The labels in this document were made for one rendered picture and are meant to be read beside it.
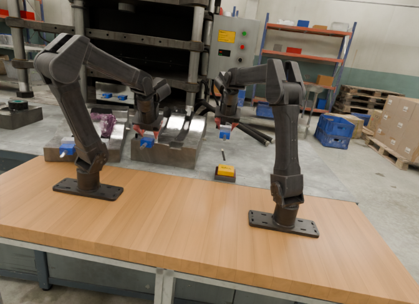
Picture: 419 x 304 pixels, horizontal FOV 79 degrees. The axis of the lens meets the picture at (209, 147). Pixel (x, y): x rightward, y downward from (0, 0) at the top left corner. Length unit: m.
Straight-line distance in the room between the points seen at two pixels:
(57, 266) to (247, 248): 1.09
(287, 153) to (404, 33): 7.67
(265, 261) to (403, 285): 0.32
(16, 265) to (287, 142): 1.44
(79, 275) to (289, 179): 1.17
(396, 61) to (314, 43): 2.05
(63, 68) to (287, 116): 0.56
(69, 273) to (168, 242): 0.95
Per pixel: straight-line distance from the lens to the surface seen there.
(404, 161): 4.55
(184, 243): 0.68
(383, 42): 8.12
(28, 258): 1.62
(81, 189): 0.86
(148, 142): 0.98
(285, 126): 0.72
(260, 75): 0.81
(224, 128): 1.08
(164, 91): 0.92
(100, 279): 1.51
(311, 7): 7.78
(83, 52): 0.72
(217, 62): 1.79
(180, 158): 1.01
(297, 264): 0.70
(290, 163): 0.73
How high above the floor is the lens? 1.25
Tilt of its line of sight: 21 degrees down
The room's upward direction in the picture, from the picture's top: 8 degrees clockwise
